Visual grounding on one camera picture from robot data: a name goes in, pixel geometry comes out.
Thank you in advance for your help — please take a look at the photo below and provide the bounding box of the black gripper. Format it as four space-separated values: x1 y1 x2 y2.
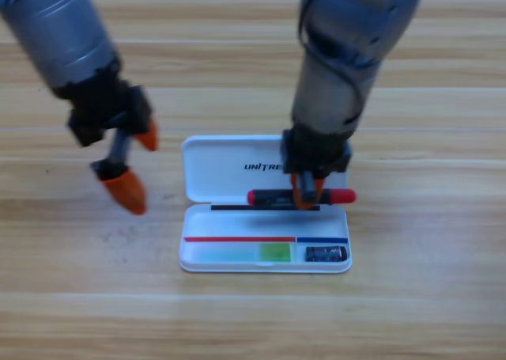
281 123 353 210
55 66 160 216

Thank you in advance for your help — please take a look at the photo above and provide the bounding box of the red black marker pen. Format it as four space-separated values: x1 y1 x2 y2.
246 187 357 208

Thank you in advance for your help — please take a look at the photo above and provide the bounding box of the black eraser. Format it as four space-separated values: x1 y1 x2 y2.
304 245 349 263

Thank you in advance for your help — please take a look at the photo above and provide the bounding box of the white Unitree pencil case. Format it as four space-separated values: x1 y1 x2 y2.
178 134 353 275

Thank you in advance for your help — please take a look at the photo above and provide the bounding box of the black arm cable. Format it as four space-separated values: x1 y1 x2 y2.
297 0 367 123

